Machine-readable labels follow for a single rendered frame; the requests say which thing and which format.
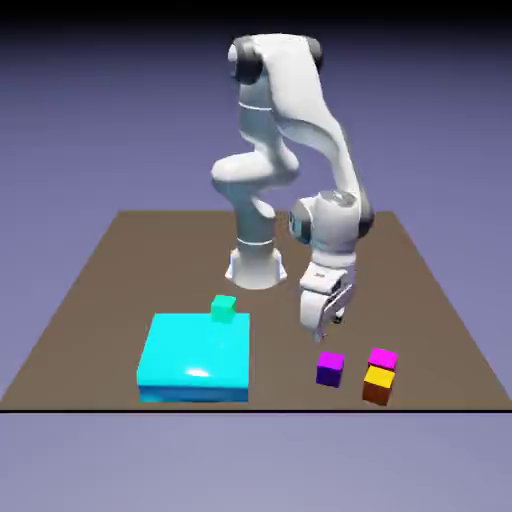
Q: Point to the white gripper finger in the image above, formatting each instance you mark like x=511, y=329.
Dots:
x=320, y=336
x=338, y=316

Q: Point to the large cyan box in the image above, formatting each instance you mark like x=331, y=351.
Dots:
x=196, y=356

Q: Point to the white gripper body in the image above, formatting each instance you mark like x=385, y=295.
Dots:
x=312, y=308

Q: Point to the small green cube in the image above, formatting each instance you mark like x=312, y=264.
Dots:
x=223, y=308

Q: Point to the small orange cube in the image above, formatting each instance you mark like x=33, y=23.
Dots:
x=378, y=385

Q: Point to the small magenta cube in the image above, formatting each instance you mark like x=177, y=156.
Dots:
x=383, y=357

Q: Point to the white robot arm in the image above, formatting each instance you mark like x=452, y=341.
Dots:
x=294, y=100

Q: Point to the small purple cube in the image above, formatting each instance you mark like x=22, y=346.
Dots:
x=330, y=368

